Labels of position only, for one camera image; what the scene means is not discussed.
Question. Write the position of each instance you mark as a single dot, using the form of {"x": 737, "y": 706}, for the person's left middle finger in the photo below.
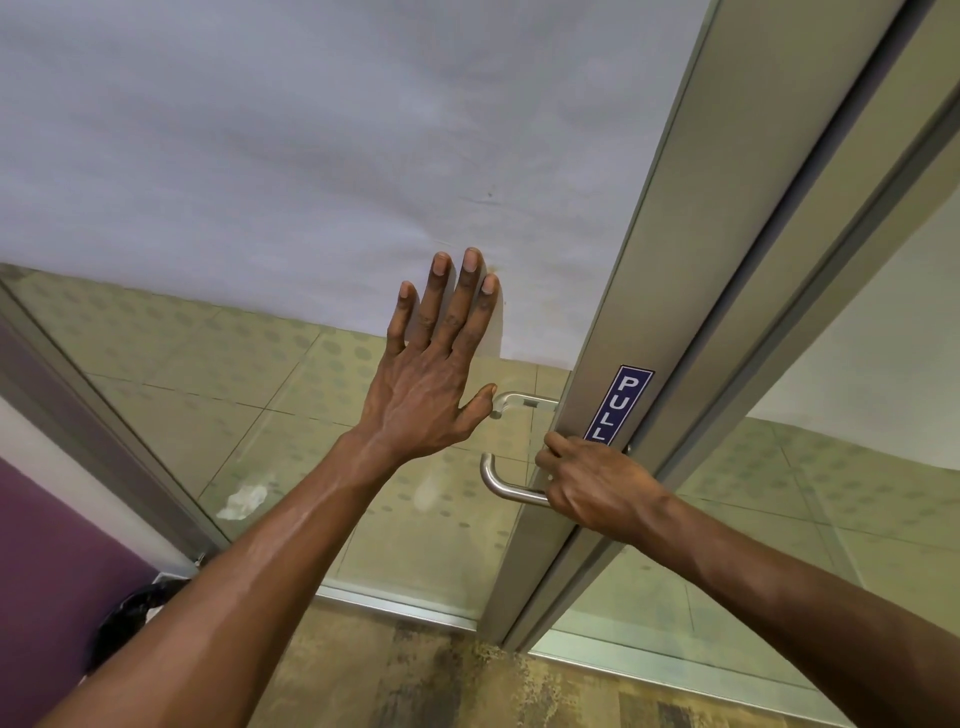
{"x": 460, "y": 300}

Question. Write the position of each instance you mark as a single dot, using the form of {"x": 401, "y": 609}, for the person's left hand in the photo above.
{"x": 416, "y": 397}

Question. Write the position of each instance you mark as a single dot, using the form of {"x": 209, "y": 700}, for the fixed frosted glass panel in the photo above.
{"x": 825, "y": 525}

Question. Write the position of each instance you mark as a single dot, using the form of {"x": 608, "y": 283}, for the person's left little finger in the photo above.
{"x": 401, "y": 319}

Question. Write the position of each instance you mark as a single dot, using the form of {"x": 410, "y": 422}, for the person's right fingers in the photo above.
{"x": 553, "y": 469}

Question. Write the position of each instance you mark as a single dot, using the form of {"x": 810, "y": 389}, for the person's right hand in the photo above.
{"x": 600, "y": 484}

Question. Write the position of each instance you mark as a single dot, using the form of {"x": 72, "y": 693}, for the crumpled white paper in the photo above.
{"x": 241, "y": 502}

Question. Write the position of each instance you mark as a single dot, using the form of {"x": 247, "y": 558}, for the grey metal side frame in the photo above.
{"x": 97, "y": 442}

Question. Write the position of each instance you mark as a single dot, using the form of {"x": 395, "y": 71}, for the person's right forearm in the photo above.
{"x": 787, "y": 607}

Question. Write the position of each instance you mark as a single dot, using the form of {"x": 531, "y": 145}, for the person's left forearm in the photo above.
{"x": 247, "y": 592}

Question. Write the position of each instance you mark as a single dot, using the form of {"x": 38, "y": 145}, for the grey metal door frame post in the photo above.
{"x": 847, "y": 247}

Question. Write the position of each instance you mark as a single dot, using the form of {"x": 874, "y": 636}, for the frosted glass door metal frame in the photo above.
{"x": 300, "y": 150}

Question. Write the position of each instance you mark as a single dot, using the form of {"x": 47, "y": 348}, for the person's left thumb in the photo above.
{"x": 477, "y": 410}

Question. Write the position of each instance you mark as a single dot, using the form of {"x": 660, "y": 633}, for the blue door sign sticker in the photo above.
{"x": 619, "y": 401}

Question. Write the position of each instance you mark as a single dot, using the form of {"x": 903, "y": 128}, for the black plastic bag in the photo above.
{"x": 131, "y": 619}

